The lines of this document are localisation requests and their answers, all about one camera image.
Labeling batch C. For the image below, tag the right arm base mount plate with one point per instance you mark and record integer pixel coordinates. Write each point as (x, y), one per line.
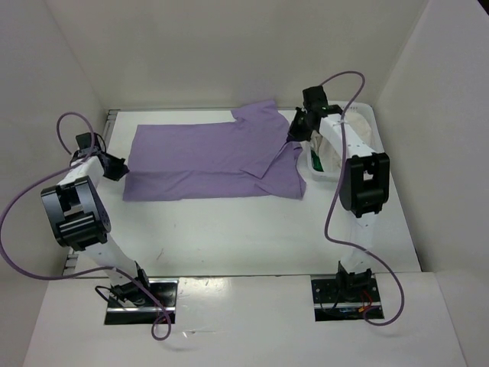
(330, 305)

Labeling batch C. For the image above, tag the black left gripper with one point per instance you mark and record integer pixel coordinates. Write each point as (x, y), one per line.
(119, 170)

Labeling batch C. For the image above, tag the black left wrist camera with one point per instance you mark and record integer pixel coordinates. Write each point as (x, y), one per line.
(85, 140)

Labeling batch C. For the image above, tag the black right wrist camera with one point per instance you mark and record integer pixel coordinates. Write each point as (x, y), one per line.
(314, 99)

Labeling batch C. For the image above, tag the purple t-shirt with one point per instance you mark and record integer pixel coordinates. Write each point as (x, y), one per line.
(249, 156)

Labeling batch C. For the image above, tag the green garment in basket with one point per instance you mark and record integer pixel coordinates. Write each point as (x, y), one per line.
(315, 161)

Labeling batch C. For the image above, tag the cream white t-shirt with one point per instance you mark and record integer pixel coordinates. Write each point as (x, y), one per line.
(352, 133)

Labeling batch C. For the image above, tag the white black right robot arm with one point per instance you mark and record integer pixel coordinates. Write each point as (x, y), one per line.
(362, 190)

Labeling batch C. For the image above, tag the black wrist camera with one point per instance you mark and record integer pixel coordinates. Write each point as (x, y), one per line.
(314, 99)
(85, 140)

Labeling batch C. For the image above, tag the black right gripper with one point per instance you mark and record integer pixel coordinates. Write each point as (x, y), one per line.
(295, 134)

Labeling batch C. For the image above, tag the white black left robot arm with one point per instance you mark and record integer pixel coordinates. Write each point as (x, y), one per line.
(80, 221)

